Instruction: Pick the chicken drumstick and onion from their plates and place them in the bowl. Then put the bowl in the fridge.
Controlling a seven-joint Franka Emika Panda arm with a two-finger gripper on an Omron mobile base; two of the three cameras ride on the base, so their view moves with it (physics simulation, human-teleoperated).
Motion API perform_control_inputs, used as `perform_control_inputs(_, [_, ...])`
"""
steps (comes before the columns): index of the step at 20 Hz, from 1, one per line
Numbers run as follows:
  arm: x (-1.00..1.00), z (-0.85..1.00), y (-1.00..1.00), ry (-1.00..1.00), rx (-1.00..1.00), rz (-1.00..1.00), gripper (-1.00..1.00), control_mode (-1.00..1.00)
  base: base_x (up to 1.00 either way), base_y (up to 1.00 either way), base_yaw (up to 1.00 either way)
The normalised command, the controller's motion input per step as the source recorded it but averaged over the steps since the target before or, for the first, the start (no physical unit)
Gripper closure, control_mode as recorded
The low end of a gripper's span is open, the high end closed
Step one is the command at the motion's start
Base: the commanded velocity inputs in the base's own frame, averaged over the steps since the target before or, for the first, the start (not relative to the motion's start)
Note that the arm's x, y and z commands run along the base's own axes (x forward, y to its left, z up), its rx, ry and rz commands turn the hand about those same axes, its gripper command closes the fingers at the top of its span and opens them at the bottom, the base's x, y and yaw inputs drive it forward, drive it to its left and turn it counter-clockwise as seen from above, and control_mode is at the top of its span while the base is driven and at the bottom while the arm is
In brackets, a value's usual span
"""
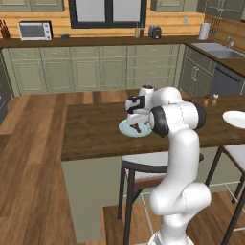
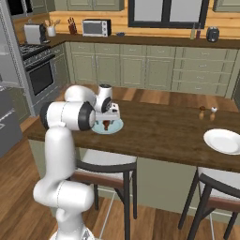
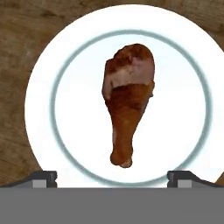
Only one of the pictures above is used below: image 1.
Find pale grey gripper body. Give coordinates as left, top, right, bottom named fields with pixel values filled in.
left=126, top=112, right=151, bottom=126

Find light blue plate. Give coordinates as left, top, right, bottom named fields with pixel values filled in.
left=118, top=118, right=154, bottom=139

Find black stool with white seat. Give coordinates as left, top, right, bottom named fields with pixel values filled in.
left=205, top=144, right=245, bottom=245
left=117, top=150, right=206, bottom=245

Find green kitchen island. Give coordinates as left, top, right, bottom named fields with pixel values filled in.
left=60, top=94, right=245, bottom=244

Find green lower cupboard run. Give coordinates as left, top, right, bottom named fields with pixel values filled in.
left=1, top=44, right=188, bottom=97

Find green lower cupboards beside sink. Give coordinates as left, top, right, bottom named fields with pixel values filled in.
left=178, top=44, right=218, bottom=98

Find dark bottle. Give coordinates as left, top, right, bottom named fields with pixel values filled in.
left=134, top=21, right=145, bottom=39

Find black toaster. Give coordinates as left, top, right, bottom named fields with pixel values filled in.
left=147, top=24, right=163, bottom=41

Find dark grey dishwasher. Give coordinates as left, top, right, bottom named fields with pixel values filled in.
left=208, top=63, right=245, bottom=97

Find white plate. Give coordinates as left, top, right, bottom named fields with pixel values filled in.
left=222, top=110, right=245, bottom=130

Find grey sink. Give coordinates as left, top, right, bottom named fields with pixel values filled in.
left=190, top=42, right=245, bottom=60

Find white paper towel roll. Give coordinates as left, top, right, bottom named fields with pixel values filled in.
left=197, top=22, right=212, bottom=41

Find black-framed window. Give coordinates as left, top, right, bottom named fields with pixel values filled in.
left=67, top=0, right=148, bottom=30

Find green upper cupboard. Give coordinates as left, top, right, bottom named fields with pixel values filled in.
left=149, top=0, right=200, bottom=13
left=0, top=0, right=66, bottom=13
left=196, top=0, right=245, bottom=22

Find silver tap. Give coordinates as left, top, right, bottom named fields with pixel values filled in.
left=226, top=35, right=235, bottom=50

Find hanging kitchen tools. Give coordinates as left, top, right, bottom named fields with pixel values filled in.
left=210, top=15, right=223, bottom=36

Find white microwave oven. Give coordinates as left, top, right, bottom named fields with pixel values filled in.
left=16, top=20, right=54, bottom=42

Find dark grey oven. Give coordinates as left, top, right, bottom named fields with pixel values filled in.
left=0, top=56, right=14, bottom=126

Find brown knife block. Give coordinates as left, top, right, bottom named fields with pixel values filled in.
left=0, top=19, right=11, bottom=41

